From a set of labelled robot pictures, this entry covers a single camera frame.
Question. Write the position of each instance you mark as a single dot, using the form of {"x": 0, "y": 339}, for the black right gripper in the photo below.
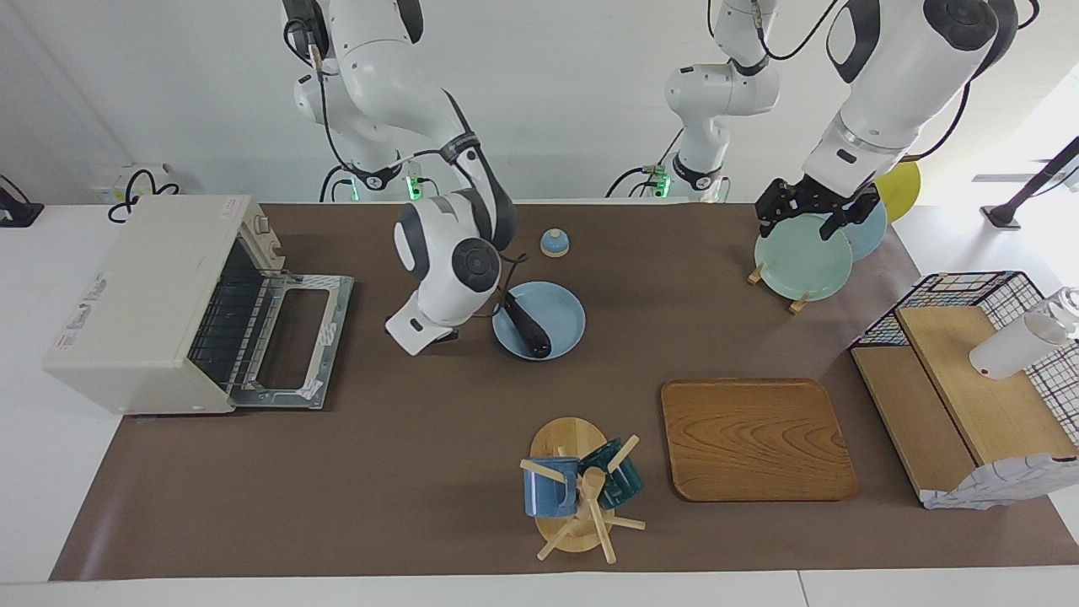
{"x": 447, "y": 335}

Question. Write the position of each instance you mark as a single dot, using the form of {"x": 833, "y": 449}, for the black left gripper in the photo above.
{"x": 813, "y": 198}

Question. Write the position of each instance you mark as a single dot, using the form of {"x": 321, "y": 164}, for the dark purple eggplant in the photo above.
{"x": 531, "y": 333}

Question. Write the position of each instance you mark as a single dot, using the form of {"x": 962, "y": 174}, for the light blue plate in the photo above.
{"x": 872, "y": 236}
{"x": 560, "y": 316}

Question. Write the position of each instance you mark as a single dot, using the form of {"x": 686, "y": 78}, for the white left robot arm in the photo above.
{"x": 893, "y": 84}

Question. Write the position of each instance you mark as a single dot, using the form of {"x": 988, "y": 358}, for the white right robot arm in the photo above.
{"x": 438, "y": 244}

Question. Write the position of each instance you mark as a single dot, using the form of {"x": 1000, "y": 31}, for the cream toaster oven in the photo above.
{"x": 143, "y": 303}

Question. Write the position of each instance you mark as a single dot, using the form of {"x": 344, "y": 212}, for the pale green plate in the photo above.
{"x": 805, "y": 261}

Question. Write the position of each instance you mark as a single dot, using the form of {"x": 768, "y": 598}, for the wooden plate rack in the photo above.
{"x": 798, "y": 303}

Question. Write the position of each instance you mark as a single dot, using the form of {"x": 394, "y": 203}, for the yellow plate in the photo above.
{"x": 900, "y": 185}

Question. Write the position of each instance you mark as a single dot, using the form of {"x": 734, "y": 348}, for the brown table mat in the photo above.
{"x": 421, "y": 472}

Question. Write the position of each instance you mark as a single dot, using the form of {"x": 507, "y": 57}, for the small blue bell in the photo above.
{"x": 555, "y": 244}

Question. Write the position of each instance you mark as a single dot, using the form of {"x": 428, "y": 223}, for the green lit connector box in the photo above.
{"x": 413, "y": 187}
{"x": 660, "y": 181}

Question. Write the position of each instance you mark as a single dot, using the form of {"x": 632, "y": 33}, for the wooden mug tree stand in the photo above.
{"x": 569, "y": 438}

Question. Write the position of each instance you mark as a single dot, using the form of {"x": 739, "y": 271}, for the blue mug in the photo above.
{"x": 548, "y": 493}

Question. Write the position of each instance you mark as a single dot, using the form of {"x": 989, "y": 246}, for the dark green mug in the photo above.
{"x": 620, "y": 480}

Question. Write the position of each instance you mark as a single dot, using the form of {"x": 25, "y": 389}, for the rectangular wooden tray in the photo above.
{"x": 759, "y": 438}

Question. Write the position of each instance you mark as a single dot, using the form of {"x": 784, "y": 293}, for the white cup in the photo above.
{"x": 1016, "y": 346}

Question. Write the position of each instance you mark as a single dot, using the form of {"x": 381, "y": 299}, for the wooden stepped shelf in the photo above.
{"x": 1003, "y": 421}

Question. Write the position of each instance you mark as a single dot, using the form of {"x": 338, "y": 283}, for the white patterned liner cloth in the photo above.
{"x": 995, "y": 485}

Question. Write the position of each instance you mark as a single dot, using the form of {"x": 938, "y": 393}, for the white power adapter box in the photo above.
{"x": 114, "y": 187}

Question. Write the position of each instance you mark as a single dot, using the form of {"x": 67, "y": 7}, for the black camera stand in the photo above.
{"x": 1003, "y": 215}
{"x": 21, "y": 215}

